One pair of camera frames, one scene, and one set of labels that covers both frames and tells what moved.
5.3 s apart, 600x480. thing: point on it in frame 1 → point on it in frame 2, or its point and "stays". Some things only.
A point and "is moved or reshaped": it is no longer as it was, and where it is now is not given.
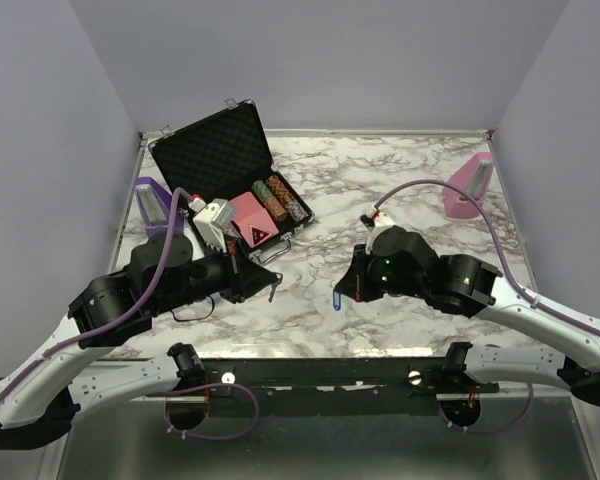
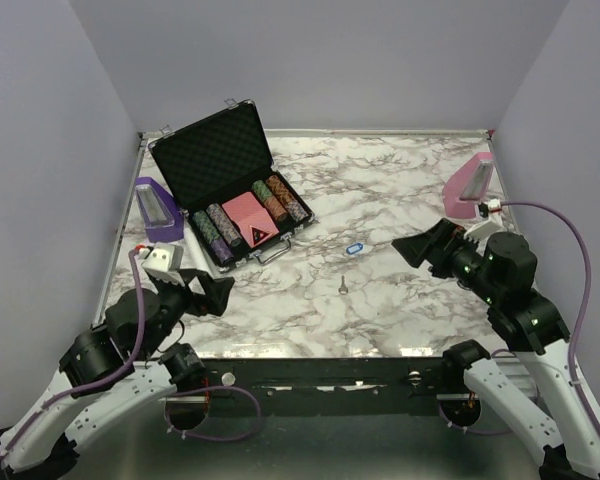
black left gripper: [246, 276] → [217, 292]
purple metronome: [155, 205] stays
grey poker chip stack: [296, 211] stays
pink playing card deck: [251, 219] stays
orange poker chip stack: [277, 185] stays
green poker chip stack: [261, 190] stays
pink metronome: [474, 179] stays
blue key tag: [336, 300] is moved or reshaped
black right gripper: [355, 282] → [437, 245]
